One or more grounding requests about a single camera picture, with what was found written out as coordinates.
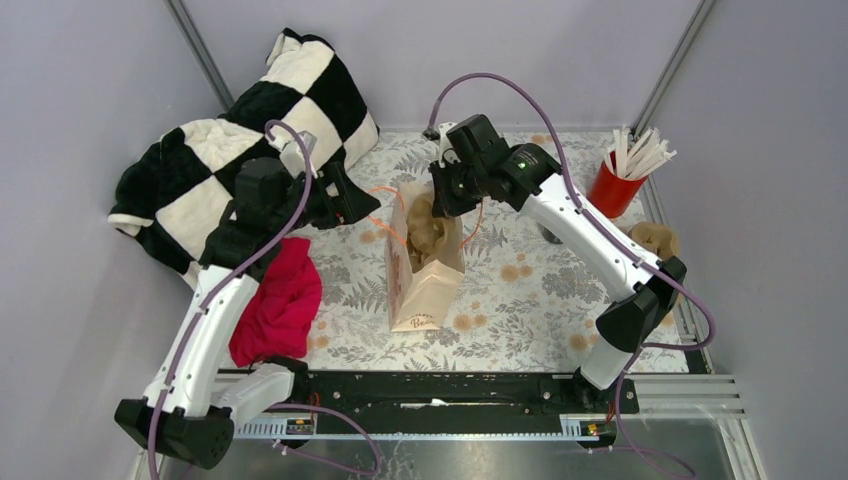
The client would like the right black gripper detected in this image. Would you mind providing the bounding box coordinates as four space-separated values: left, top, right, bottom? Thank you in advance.
428 155 487 220

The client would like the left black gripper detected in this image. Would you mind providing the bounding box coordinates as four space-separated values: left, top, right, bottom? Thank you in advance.
271 160 381 235

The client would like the single brown cup carrier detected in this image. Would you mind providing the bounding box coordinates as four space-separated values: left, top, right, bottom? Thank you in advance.
406 192 457 273

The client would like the peach paper bag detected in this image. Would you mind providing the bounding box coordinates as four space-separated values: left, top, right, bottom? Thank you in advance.
372 183 474 333

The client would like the black coffee cup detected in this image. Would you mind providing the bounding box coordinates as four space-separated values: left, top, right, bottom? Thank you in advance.
537 223 563 245

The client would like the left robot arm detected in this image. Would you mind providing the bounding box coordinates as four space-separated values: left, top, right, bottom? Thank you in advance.
114 157 380 470

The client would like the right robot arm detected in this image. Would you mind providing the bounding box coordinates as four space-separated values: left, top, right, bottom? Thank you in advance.
423 114 687 412

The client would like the red cloth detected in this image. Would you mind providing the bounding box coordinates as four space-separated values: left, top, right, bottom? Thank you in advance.
229 237 323 367

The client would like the red cup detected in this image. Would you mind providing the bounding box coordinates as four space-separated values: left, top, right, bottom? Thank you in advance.
587 152 647 219

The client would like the white paper straws bundle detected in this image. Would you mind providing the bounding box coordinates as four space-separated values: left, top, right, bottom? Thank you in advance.
601 127 677 181

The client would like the black white checkered blanket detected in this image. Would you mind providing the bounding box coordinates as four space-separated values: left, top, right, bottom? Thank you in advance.
107 28 379 286

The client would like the brown cardboard cup carrier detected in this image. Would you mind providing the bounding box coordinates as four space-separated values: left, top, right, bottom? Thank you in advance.
628 222 681 261

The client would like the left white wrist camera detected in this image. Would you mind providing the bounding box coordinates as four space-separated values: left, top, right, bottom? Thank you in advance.
280 131 317 178

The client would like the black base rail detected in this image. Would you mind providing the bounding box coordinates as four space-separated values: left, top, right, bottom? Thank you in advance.
248 369 641 437

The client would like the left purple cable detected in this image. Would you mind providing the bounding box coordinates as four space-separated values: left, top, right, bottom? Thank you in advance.
145 119 384 480

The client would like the purple cable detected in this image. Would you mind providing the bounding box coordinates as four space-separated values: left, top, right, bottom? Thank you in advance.
145 119 384 480
423 71 718 480

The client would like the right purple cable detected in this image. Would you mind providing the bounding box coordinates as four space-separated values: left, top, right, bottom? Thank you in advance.
423 71 718 480

